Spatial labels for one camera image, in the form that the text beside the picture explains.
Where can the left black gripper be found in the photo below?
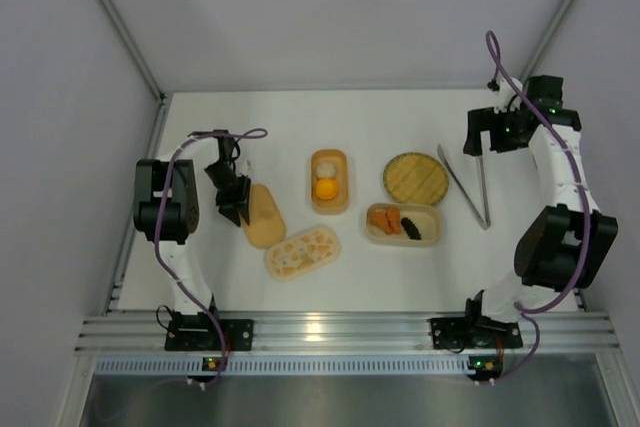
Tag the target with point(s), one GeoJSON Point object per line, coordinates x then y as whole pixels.
{"type": "Point", "coordinates": [231, 192]}

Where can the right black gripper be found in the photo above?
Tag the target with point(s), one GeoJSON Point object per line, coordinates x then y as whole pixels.
{"type": "Point", "coordinates": [478, 123]}

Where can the orange lunch box lid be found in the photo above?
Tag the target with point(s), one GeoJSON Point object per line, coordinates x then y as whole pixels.
{"type": "Point", "coordinates": [266, 227]}

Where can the yellow egg yolk food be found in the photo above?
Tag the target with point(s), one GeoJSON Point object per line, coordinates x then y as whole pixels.
{"type": "Point", "coordinates": [327, 189]}

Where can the white rice ball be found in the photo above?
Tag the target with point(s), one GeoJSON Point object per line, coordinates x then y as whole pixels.
{"type": "Point", "coordinates": [326, 169]}

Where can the metal food tongs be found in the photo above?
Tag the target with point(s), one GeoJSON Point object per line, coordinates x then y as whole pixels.
{"type": "Point", "coordinates": [482, 215]}

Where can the orange lunch box container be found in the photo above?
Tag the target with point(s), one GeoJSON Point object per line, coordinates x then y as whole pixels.
{"type": "Point", "coordinates": [341, 202]}

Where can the beige lunch box container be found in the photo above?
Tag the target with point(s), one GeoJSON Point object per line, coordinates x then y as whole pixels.
{"type": "Point", "coordinates": [426, 218]}

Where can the black sea cucumber food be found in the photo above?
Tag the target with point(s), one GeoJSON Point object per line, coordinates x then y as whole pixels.
{"type": "Point", "coordinates": [410, 229]}

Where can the orange fried chicken piece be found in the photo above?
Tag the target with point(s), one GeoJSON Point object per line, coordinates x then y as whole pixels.
{"type": "Point", "coordinates": [379, 219]}

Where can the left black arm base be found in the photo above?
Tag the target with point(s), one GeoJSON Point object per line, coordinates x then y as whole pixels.
{"type": "Point", "coordinates": [197, 333]}

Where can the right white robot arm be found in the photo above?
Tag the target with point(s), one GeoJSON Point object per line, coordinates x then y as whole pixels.
{"type": "Point", "coordinates": [565, 246]}

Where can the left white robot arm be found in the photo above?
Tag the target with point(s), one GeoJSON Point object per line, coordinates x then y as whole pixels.
{"type": "Point", "coordinates": [166, 209]}

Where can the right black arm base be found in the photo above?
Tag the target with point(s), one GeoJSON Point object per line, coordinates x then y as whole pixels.
{"type": "Point", "coordinates": [460, 333]}

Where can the patterned beige lunch box lid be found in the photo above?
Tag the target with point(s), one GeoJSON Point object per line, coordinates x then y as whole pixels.
{"type": "Point", "coordinates": [302, 253]}

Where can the round woven bamboo tray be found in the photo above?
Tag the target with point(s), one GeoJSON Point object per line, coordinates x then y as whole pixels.
{"type": "Point", "coordinates": [415, 178]}

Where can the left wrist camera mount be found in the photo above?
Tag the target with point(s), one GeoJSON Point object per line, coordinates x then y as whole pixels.
{"type": "Point", "coordinates": [245, 168]}

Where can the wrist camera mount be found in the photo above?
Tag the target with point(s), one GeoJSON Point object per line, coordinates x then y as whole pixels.
{"type": "Point", "coordinates": [506, 99]}
{"type": "Point", "coordinates": [245, 168]}

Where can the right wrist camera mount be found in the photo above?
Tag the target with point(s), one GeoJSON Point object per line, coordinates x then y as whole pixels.
{"type": "Point", "coordinates": [506, 99]}

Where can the aluminium front rail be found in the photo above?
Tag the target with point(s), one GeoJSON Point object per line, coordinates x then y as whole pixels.
{"type": "Point", "coordinates": [317, 333]}

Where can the right aluminium frame post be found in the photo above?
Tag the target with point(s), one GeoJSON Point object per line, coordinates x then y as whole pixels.
{"type": "Point", "coordinates": [550, 31]}

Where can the aluminium frame post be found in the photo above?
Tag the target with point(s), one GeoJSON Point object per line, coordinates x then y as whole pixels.
{"type": "Point", "coordinates": [131, 48]}
{"type": "Point", "coordinates": [550, 31]}

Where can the slotted grey cable duct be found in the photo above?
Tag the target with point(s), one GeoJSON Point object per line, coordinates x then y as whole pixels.
{"type": "Point", "coordinates": [296, 365]}

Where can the left aluminium frame post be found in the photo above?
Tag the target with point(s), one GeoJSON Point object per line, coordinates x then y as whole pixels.
{"type": "Point", "coordinates": [131, 48]}

